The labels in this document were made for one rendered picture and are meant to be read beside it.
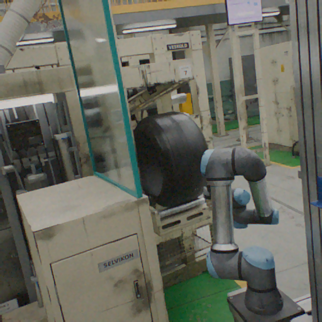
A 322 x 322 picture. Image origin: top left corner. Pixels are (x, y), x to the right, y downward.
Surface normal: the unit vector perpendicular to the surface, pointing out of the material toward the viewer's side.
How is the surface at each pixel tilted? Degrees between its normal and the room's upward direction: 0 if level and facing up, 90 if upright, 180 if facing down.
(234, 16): 90
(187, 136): 56
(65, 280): 90
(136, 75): 90
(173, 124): 37
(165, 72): 90
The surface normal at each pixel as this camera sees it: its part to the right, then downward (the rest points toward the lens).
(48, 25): 0.30, 0.16
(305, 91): -0.94, 0.21
